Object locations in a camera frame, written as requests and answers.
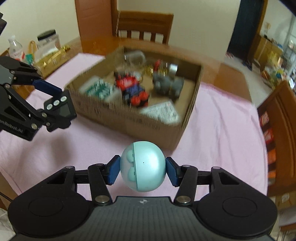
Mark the green medical swab box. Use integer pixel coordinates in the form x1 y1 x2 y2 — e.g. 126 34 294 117
79 75 122 102

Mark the plastic water bottle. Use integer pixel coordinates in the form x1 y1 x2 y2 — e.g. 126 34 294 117
9 35 25 62

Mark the gold tissue box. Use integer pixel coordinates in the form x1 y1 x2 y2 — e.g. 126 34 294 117
28 41 71 78

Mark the pink tablecloth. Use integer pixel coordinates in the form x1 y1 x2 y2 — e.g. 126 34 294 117
0 52 269 202

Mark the teal earbud case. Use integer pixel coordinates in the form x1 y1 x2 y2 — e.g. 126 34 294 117
120 141 166 192

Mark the pink card box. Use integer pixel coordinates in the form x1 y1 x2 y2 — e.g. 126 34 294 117
140 100 181 125

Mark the black device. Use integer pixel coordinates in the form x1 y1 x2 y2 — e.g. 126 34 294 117
44 90 77 132

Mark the capsule bottle with silver cap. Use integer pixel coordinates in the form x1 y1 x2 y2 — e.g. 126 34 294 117
144 59 178 77

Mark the cardboard box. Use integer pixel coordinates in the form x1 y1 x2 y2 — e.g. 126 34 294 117
66 46 203 151

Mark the clear jar with black lid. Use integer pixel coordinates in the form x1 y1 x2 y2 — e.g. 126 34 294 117
37 29 61 56

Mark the clear glass dome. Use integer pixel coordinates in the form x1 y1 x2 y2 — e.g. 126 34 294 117
124 50 146 72

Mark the red toy train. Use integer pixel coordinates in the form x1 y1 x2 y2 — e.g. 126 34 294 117
113 72 140 91

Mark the blue black toy train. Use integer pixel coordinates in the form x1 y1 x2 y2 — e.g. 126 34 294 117
122 85 149 108

